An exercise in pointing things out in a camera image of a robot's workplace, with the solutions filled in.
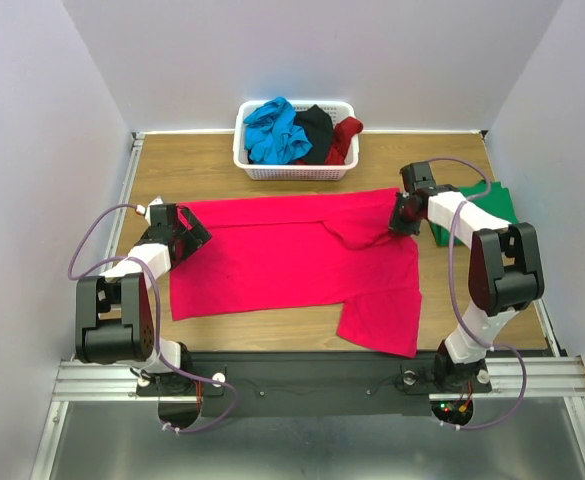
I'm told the aluminium frame rail right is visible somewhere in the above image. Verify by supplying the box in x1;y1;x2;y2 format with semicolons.
514;242;585;399

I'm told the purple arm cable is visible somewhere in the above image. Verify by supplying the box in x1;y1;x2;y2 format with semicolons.
67;203;241;435
426;157;527;432

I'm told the blue t shirt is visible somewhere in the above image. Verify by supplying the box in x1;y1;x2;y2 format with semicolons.
243;96;312;166

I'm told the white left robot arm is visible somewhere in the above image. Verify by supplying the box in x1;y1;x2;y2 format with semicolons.
67;197;212;396

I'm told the white plastic basket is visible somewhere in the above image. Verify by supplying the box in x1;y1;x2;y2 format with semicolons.
232;99;359;181

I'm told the green folded t shirt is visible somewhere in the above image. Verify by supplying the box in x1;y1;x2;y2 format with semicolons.
427;181;519;248

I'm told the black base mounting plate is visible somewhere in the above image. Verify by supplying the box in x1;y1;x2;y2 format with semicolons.
74;349;498;419

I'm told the pink red t shirt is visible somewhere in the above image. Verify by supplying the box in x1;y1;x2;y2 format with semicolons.
170;189;422;357

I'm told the dark red t shirt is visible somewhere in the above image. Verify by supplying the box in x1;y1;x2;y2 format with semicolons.
323;116;363;166

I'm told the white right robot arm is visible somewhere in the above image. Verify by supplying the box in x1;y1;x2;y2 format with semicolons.
389;160;545;390

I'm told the aluminium frame rail left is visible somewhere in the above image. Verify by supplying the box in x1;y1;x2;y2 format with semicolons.
76;132;145;273

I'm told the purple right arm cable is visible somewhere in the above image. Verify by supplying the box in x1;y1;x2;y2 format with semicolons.
426;157;527;432

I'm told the aluminium frame rail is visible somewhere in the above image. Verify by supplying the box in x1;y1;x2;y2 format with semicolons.
76;132;145;273
514;242;585;399

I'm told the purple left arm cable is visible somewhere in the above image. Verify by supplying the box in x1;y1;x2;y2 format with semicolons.
67;203;241;435

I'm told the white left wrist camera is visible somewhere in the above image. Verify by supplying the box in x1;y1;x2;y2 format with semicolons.
135;196;164;217

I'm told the black t shirt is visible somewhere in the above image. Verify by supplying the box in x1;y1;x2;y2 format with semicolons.
294;105;334;165

